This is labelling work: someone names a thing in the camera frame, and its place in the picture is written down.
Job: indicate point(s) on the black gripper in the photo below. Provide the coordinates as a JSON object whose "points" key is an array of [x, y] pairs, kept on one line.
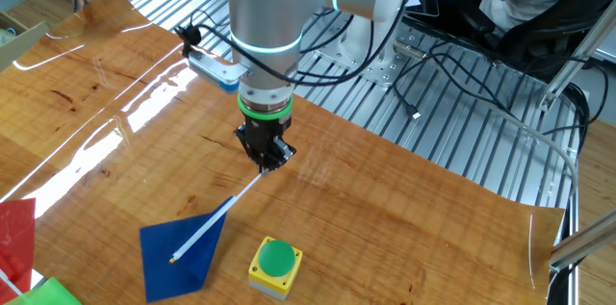
{"points": [[267, 136]]}

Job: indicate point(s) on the blue flag with white stick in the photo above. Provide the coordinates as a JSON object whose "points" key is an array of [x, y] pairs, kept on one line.
{"points": [[163, 257]]}

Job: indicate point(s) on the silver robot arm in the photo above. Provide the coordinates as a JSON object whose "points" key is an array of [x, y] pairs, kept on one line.
{"points": [[264, 7]]}

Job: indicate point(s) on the green flag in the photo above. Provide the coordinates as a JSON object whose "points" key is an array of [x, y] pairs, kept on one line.
{"points": [[53, 295]]}

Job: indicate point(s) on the red flag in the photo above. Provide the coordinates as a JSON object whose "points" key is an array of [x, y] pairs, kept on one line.
{"points": [[17, 233]]}

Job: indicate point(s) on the yellow box with green button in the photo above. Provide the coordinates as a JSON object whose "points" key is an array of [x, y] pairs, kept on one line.
{"points": [[276, 259]]}

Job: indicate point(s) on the glossy wood-grain mat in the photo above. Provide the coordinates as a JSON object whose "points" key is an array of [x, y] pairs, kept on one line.
{"points": [[361, 223]]}

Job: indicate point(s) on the silver base connector plug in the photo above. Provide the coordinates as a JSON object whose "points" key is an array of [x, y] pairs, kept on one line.
{"points": [[409, 50]]}

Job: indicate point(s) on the black equipment case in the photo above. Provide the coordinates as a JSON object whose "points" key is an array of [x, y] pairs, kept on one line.
{"points": [[462, 16]]}

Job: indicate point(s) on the cardboard box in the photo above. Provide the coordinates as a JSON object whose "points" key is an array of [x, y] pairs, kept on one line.
{"points": [[24, 43]]}

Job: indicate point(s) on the slanted aluminium profile bar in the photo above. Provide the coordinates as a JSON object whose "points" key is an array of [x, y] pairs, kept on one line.
{"points": [[572, 59], [587, 240]]}

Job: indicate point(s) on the black office chair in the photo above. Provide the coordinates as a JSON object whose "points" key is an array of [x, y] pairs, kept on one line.
{"points": [[577, 11]]}

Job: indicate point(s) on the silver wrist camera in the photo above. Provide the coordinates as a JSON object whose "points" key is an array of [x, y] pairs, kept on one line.
{"points": [[216, 70]]}

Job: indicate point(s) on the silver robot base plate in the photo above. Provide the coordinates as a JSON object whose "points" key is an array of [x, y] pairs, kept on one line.
{"points": [[380, 71]]}

